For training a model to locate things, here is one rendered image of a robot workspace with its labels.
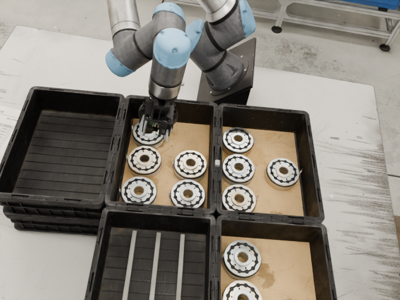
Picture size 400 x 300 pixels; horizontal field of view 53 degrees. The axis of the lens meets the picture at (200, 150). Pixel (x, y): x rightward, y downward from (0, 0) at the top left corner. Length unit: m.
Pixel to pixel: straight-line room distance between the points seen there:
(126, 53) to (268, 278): 0.69
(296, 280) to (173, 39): 0.71
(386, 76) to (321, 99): 1.46
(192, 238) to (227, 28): 0.66
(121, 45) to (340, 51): 2.40
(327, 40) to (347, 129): 1.65
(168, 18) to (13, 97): 0.91
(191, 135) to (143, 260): 0.45
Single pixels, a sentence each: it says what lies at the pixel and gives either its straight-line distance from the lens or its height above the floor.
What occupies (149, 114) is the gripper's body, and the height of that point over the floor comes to 1.14.
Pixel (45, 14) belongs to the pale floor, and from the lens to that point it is 3.25.
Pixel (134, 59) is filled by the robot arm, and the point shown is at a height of 1.23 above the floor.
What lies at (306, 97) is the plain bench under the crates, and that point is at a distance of 1.74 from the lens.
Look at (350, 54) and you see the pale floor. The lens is 3.22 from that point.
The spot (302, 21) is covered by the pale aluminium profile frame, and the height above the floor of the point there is 0.13.
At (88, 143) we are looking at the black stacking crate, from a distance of 1.33.
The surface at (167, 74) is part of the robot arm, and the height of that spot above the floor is 1.28.
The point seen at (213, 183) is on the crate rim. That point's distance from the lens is 1.14.
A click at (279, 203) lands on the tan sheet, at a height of 0.83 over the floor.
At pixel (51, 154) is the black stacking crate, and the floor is 0.83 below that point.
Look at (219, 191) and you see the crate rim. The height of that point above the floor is 0.92.
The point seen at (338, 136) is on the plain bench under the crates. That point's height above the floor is 0.70.
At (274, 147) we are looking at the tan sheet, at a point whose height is 0.83.
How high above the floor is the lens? 1.89
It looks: 55 degrees down
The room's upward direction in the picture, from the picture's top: 9 degrees clockwise
